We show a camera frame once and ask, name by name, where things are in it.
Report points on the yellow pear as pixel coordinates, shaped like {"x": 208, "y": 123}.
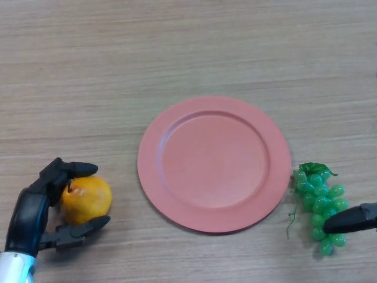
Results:
{"x": 88, "y": 200}

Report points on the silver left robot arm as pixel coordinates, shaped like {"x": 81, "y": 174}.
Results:
{"x": 11, "y": 268}

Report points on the pink round plate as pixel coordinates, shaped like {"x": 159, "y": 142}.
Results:
{"x": 213, "y": 165}

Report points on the green grape bunch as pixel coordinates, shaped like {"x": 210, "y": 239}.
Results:
{"x": 312, "y": 191}

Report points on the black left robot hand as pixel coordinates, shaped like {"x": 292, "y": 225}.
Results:
{"x": 26, "y": 218}

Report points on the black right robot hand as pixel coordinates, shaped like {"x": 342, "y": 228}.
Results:
{"x": 350, "y": 221}

